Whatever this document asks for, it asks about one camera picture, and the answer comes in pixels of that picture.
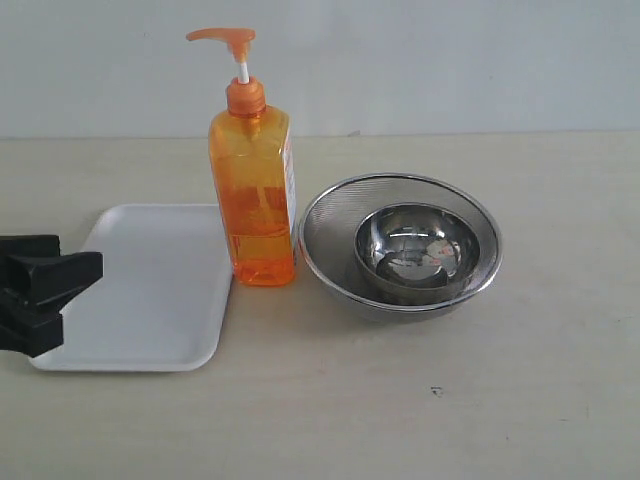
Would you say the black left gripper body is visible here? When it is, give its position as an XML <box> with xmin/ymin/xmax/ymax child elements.
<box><xmin>1</xmin><ymin>234</ymin><xmax>61</xmax><ymax>330</ymax></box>

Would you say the orange pump soap bottle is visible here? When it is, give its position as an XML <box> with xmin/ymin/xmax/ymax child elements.
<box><xmin>186</xmin><ymin>27</ymin><xmax>296</xmax><ymax>287</ymax></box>

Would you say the small stainless steel bowl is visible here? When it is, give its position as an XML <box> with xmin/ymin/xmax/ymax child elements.
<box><xmin>354</xmin><ymin>203</ymin><xmax>481</xmax><ymax>306</ymax></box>

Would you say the white rectangular foam tray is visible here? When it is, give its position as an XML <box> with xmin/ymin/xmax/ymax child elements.
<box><xmin>30</xmin><ymin>204</ymin><xmax>232</xmax><ymax>372</ymax></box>

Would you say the steel mesh colander basket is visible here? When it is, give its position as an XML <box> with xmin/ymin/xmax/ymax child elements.
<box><xmin>298</xmin><ymin>172</ymin><xmax>504</xmax><ymax>323</ymax></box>

